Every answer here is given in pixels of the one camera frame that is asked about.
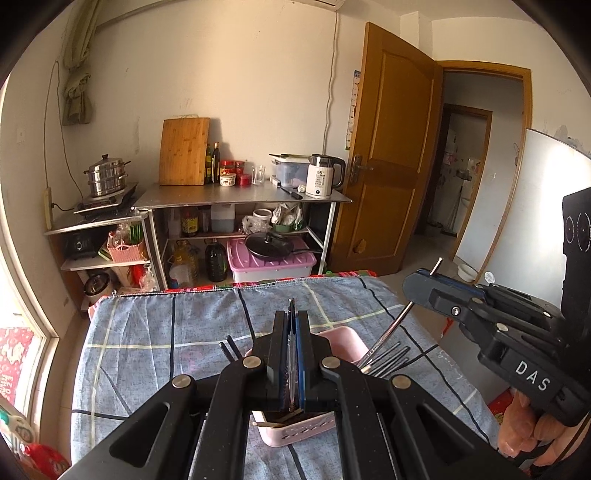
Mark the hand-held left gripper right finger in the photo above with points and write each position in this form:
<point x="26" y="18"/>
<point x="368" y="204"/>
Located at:
<point x="305" y="369"/>

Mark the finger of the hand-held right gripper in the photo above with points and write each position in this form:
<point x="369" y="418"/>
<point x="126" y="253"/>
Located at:
<point x="429" y="293"/>
<point x="461" y="287"/>

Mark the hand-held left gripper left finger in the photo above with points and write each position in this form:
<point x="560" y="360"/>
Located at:
<point x="279" y="369"/>

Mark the pink plastic basket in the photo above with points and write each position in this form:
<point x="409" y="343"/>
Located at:
<point x="341" y="337"/>

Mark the person's right hand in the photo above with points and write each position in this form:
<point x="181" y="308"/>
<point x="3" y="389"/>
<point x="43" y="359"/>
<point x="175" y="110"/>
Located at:
<point x="531" y="434"/>

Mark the white bowl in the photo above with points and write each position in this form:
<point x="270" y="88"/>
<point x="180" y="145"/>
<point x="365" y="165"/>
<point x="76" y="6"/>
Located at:
<point x="467" y="272"/>

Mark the red striped cloth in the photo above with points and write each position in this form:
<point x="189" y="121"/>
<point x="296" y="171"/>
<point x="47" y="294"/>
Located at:
<point x="277" y="284"/>

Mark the white refrigerator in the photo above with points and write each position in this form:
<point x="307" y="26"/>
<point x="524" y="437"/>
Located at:
<point x="467" y="194"/>

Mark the pink storage box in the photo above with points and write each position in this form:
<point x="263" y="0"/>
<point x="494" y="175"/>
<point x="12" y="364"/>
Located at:
<point x="277" y="270"/>

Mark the white panel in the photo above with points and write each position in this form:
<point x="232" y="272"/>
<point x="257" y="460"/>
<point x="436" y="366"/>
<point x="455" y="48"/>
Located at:
<point x="521" y="198"/>

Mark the blue checked tablecloth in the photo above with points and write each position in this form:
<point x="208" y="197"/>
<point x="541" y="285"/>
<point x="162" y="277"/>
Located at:
<point x="161" y="332"/>

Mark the black pan with lid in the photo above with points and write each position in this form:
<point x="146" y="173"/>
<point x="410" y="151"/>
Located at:
<point x="270" y="244"/>

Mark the dark liquid jug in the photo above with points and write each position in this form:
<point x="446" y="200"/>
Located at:
<point x="215" y="261"/>

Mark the wooden door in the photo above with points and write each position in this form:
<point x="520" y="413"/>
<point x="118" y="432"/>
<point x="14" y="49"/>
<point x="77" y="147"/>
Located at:
<point x="388" y="161"/>

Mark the yellow oil jug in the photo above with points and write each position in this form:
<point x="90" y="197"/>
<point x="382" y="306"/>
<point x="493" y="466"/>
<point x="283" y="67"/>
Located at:
<point x="184" y="263"/>

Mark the white mug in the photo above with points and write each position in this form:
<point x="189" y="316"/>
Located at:
<point x="263" y="217"/>

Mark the white electric kettle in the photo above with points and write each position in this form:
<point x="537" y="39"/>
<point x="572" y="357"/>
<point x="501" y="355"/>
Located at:
<point x="323" y="177"/>

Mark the kitchen knife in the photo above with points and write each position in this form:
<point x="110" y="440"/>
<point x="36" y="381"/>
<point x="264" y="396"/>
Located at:
<point x="291" y="191"/>

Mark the soy sauce bottle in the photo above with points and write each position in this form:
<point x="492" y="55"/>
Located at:
<point x="189" y="221"/>

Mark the stainless steel table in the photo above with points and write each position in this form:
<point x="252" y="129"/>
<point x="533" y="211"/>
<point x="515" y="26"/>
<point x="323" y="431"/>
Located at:
<point x="240" y="196"/>

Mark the clear plastic container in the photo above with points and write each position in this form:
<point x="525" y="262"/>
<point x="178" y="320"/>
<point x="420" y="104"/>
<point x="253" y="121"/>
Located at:
<point x="288" y="168"/>

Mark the small pink basket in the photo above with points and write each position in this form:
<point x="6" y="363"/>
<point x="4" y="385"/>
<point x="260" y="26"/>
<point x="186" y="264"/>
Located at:
<point x="127" y="249"/>

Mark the clear glass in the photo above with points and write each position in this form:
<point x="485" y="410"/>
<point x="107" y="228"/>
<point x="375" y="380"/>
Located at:
<point x="258" y="175"/>

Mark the red lidded jar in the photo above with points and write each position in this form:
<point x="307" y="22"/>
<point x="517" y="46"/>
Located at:
<point x="228" y="168"/>

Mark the dark oil bottle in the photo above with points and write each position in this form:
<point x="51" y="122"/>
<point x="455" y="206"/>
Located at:
<point x="214" y="164"/>

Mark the black kitchen appliance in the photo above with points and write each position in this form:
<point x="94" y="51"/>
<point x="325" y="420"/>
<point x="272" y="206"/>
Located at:
<point x="78" y="244"/>

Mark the wooden cutting board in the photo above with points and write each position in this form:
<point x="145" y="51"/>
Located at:
<point x="183" y="152"/>

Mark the induction cooker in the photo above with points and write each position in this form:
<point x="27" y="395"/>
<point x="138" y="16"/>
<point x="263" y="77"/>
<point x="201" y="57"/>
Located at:
<point x="106" y="203"/>

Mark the stainless steel steamer pot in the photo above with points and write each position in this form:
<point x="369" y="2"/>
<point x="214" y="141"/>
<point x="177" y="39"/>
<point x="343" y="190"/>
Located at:
<point x="107" y="177"/>

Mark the red printed bag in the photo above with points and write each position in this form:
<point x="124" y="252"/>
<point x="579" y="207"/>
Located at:
<point x="14" y="364"/>

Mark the power strip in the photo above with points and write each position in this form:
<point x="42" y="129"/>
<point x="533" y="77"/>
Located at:
<point x="47" y="207"/>

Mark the air conditioner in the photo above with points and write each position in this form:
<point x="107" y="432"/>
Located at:
<point x="325" y="2"/>

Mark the beige curtain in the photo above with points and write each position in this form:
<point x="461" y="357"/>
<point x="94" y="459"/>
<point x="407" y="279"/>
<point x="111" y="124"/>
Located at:
<point x="78" y="64"/>

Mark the wall calendar strip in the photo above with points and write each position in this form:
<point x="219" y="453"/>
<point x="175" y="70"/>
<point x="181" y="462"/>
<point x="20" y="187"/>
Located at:
<point x="352" y="110"/>

